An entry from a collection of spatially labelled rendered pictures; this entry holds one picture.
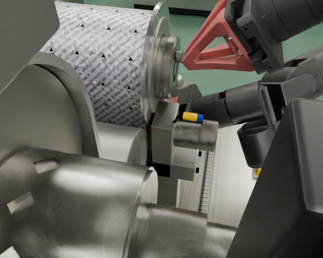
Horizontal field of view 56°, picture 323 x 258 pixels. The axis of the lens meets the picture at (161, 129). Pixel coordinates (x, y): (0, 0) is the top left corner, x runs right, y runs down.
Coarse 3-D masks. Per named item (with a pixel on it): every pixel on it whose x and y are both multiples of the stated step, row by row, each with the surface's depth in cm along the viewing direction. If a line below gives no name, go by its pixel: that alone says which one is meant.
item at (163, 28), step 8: (160, 24) 33; (168, 24) 38; (160, 32) 34; (168, 32) 39; (152, 48) 31; (152, 56) 32; (152, 64) 32; (152, 72) 33; (152, 80) 33; (152, 88) 34; (152, 96) 35; (152, 104) 35; (152, 112) 37
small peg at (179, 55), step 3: (177, 51) 34; (180, 51) 35; (183, 51) 35; (186, 51) 35; (177, 54) 34; (180, 54) 34; (183, 54) 34; (177, 57) 34; (180, 57) 34; (183, 57) 34; (198, 57) 34; (177, 60) 35; (180, 60) 35
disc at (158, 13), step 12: (156, 12) 31; (168, 12) 38; (156, 24) 32; (144, 48) 30; (144, 60) 30; (144, 72) 30; (144, 84) 31; (144, 96) 31; (144, 108) 33; (144, 120) 34
